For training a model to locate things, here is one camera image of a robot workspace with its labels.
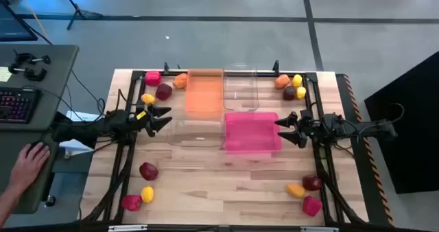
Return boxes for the black backlit keyboard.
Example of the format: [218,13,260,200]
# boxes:
[0,86,42,125]

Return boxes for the person's hand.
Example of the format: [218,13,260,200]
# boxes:
[8,142,51,192]

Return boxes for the brownish dark apple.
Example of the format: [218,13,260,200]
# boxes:
[283,86,298,102]

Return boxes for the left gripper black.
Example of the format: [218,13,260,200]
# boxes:
[128,103,174,139]

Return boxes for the yellow-orange hanging cord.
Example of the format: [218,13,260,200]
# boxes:
[13,0,52,43]

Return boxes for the white paper sheet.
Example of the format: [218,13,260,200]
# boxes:
[58,111,104,159]

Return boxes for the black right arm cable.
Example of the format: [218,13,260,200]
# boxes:
[356,102,405,130]

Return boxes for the pale yellow note paper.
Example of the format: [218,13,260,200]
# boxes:
[0,66,13,83]

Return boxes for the pink plastic bin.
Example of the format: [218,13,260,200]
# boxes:
[223,111,283,154]

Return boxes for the black floor mat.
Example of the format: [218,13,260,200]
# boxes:
[364,51,439,195]

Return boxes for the person's forearm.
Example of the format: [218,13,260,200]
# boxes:
[0,185,21,228]

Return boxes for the orange fruit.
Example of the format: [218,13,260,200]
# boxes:
[172,73,189,90]
[274,74,292,90]

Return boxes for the clear plastic bin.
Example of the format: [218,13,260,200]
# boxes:
[167,117,226,149]

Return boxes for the grey side desk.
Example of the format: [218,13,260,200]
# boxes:
[0,45,80,214]

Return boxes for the dark flat monitor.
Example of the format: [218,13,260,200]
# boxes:
[0,0,38,43]

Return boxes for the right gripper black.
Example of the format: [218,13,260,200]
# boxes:
[274,108,325,149]

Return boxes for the black tripod stand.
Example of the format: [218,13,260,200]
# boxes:
[56,0,104,31]

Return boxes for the black C-clamp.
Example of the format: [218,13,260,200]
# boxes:
[13,49,51,65]
[7,64,48,82]

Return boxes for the dark red apple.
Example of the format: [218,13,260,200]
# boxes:
[302,175,323,192]
[155,83,174,102]
[139,162,159,182]

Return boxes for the orange plastic bin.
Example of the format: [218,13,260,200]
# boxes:
[185,69,226,120]

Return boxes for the black desk cable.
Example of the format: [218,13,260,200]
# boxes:
[22,70,106,123]

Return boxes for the clear bin with white sticker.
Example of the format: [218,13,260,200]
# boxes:
[222,64,260,112]

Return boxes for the orange-yellow fruit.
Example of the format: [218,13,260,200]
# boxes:
[286,183,307,199]

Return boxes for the silver metal bracket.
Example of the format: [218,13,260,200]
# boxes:
[108,224,148,232]
[300,226,340,232]

